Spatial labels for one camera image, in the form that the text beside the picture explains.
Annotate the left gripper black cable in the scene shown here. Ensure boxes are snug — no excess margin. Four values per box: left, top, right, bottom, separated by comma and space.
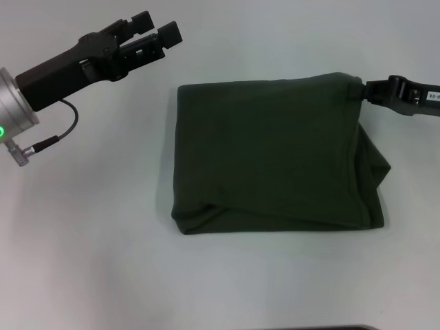
5, 98, 79, 168

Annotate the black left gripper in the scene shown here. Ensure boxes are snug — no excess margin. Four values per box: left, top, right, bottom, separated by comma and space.
14, 10, 184, 112

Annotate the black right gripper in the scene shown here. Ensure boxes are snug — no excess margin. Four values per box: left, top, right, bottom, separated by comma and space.
350, 74, 440, 120

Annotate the dark green FREE T-shirt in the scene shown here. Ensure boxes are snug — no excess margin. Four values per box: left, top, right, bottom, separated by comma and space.
170, 71, 392, 237

